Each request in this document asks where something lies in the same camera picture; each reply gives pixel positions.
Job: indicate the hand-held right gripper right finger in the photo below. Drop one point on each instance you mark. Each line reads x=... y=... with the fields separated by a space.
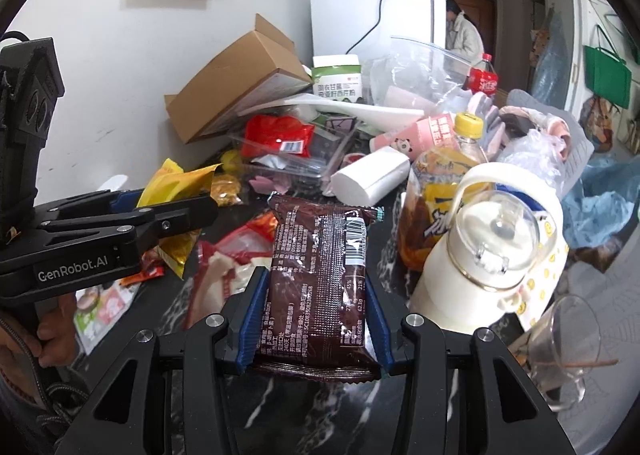
x=377 y=325

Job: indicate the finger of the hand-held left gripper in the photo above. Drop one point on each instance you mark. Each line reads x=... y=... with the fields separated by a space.
x=190 y=212
x=122 y=199

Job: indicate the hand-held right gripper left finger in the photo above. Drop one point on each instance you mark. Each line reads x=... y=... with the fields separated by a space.
x=250 y=315

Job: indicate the large yellow snack packet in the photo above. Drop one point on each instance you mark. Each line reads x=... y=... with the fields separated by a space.
x=170 y=182

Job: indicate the dark brown snack packet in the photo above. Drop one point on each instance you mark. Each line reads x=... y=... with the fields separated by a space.
x=320 y=275

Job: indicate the person's left forearm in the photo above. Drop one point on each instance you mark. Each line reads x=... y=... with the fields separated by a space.
x=30 y=410

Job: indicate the person's left hand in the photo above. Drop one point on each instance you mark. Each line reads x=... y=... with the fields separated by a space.
x=55 y=330

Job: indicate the small yellow noodle packet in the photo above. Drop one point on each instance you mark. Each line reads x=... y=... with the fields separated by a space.
x=225 y=190

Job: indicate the red white snack packet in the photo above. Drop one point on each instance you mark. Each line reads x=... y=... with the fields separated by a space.
x=225 y=270

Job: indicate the yellow lemon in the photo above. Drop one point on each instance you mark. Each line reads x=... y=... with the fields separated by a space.
x=231 y=160

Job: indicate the orange snack packet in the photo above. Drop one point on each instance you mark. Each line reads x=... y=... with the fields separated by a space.
x=147 y=275

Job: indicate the white green snack packet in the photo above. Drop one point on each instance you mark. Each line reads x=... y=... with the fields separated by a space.
x=100 y=310

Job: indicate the red bag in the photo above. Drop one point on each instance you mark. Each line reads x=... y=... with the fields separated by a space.
x=277 y=135

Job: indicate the cardboard box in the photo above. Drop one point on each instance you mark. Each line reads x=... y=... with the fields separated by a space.
x=235 y=80

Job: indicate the yellow-cap iced tea bottle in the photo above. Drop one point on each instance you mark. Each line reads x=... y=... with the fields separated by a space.
x=440 y=195

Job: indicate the clear plastic container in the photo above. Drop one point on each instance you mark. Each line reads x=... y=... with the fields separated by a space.
x=325 y=155

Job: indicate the white cylinder cup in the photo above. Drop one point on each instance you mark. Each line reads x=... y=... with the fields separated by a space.
x=370 y=175

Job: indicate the glass mug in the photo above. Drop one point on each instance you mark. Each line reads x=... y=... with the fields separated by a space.
x=560 y=350

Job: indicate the white tray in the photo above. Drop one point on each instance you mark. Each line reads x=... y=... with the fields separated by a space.
x=350 y=107

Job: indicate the smiley print cloth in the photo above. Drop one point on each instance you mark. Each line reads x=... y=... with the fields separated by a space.
x=550 y=235

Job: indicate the pink paper cup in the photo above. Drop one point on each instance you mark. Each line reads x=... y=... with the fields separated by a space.
x=422 y=135

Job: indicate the white green tub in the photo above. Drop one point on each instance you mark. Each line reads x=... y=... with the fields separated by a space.
x=337 y=77

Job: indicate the white plastic bag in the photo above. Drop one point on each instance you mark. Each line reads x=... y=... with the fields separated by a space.
x=535 y=150

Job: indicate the pink grey cloth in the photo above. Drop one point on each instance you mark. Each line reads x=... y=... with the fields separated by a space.
x=482 y=110

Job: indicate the white fridge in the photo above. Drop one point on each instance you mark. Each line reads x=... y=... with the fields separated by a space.
x=340 y=20

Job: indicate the clear plastic bag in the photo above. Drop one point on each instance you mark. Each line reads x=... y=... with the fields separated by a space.
x=420 y=70

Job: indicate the red cola bottle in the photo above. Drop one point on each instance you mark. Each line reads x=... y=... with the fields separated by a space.
x=482 y=77

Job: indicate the hanging blue plastic bag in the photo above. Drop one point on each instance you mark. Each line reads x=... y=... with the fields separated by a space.
x=550 y=60

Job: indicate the brown door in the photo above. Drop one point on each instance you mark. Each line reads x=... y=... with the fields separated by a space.
x=489 y=15

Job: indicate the green tote bag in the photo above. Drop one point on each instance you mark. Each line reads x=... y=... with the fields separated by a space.
x=607 y=77

